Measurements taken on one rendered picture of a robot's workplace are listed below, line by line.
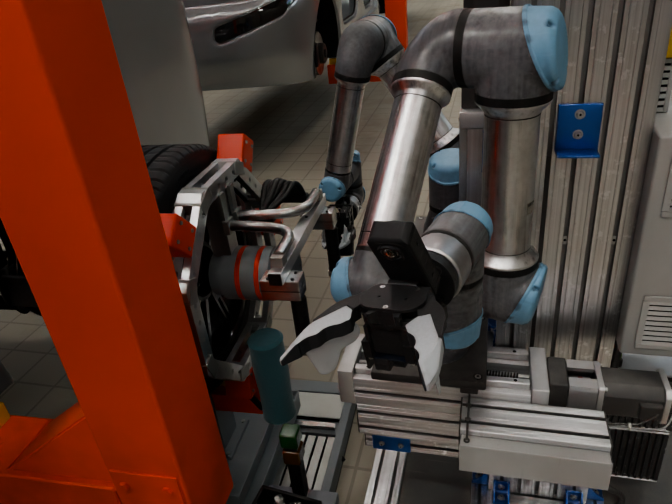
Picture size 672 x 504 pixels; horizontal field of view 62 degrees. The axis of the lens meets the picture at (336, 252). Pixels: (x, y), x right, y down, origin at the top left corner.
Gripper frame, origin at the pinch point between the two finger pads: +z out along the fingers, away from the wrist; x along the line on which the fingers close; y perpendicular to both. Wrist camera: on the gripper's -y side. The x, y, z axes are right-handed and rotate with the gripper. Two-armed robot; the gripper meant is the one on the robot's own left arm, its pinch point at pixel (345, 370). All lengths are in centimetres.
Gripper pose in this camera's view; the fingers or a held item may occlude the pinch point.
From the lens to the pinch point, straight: 50.5
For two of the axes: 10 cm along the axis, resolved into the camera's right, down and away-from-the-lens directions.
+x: -8.5, -0.4, 5.2
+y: 2.1, 8.9, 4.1
